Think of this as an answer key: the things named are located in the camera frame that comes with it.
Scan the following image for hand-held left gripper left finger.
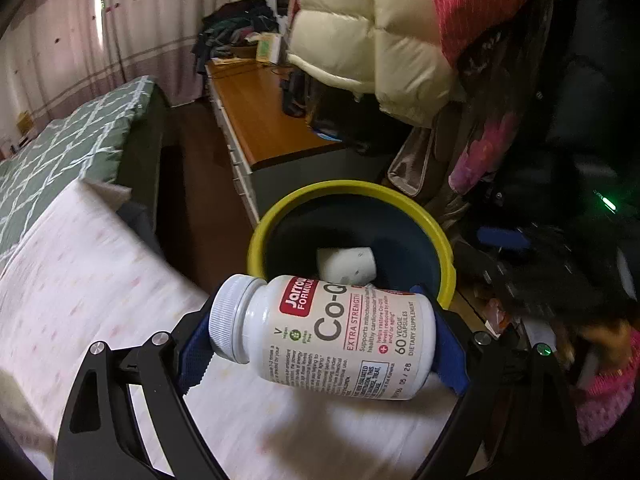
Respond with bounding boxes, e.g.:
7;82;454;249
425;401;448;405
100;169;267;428
55;297;226;480

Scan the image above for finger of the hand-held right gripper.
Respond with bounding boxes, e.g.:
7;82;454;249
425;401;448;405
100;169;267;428
475;225;533;256

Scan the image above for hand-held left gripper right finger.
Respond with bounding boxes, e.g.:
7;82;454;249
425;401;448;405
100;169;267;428
412;284;583;480

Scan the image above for yellow rimmed trash bin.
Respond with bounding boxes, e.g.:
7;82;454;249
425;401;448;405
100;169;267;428
248;180;457;311

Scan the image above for white supplement bottle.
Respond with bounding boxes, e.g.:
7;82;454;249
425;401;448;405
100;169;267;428
209;274;437;401

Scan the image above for white plastic container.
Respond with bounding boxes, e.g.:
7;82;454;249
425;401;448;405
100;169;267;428
316;246;377;283

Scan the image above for person's right forearm pink sleeve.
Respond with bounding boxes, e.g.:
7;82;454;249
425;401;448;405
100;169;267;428
565;320;640;443

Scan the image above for pink floral garment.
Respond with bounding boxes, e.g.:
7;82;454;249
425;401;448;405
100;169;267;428
447;110;521;196

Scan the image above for beige handbag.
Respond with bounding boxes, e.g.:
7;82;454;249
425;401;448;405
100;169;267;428
385;125;461;201

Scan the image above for black bag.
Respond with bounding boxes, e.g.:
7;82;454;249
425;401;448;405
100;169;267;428
281;67;416;161

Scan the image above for pink quilted jacket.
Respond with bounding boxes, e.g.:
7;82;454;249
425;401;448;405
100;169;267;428
422;0;546;68

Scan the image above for bed with green quilt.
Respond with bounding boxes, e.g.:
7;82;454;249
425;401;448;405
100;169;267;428
0;76;173;261

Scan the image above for wooden top cabinet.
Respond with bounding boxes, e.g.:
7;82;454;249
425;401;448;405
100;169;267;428
205;57;351;226

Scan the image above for cream puffer jacket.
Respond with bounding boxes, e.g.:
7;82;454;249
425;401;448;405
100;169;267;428
286;0;466;128

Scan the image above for small green white box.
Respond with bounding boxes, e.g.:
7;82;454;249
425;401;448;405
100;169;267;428
255;32;282;63

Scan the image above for pile of dark clothes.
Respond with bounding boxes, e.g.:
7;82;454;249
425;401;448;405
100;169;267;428
192;0;288;68

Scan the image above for pink striped curtain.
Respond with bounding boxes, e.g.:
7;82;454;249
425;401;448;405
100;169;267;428
0;0;296;126

